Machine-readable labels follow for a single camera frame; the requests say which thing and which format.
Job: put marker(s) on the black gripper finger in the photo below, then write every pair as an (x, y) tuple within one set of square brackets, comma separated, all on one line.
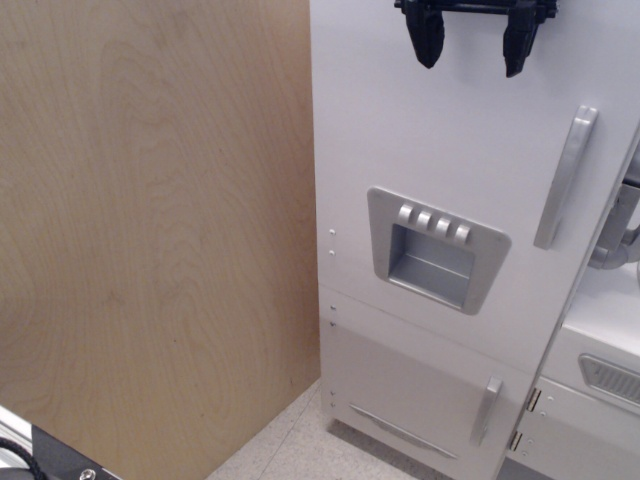
[(519, 36), (426, 29)]

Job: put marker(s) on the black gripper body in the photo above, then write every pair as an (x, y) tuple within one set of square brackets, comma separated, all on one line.
[(543, 9)]

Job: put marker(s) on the white toy fridge cabinet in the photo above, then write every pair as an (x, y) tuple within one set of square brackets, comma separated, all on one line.
[(465, 155)]

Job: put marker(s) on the silver ice dispenser panel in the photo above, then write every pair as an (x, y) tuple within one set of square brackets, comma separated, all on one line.
[(446, 258)]

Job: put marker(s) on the grey toy faucet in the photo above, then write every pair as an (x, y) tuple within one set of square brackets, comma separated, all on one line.
[(618, 244)]

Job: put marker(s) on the silver vent grille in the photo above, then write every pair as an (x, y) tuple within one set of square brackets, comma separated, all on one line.
[(610, 378)]

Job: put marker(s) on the brass cabinet hinge upper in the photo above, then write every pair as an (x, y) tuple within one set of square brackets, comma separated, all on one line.
[(533, 399)]

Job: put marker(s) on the brass cabinet hinge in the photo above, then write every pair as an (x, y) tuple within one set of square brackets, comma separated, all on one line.
[(515, 440), (533, 399)]

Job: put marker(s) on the plywood board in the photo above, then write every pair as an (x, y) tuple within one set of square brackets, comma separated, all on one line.
[(158, 258)]

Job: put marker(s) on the white toy kitchen counter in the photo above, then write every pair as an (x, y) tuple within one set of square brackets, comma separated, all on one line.
[(575, 431)]

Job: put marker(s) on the brass cabinet hinge lower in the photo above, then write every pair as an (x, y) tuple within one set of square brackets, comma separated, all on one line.
[(515, 440)]

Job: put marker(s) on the silver lower door handle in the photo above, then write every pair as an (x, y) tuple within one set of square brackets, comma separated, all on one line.
[(486, 407)]

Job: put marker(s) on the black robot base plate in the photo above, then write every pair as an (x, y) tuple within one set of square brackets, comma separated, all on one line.
[(28, 452)]

